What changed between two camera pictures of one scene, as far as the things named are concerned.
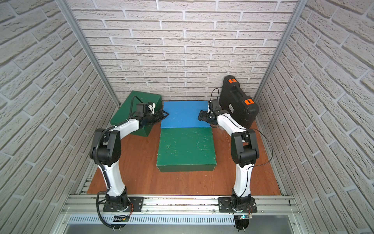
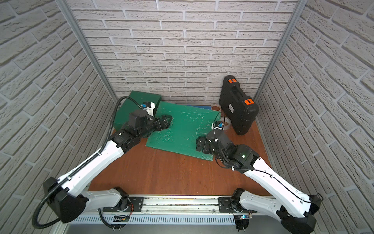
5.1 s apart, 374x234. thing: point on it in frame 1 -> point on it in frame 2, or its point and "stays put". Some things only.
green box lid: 186,149 -> 188,123
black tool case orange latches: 239,106 stays put
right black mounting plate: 224,205 stays put
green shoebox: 129,108 stays put
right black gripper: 205,113 -> 198,144
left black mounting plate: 136,204 stays put
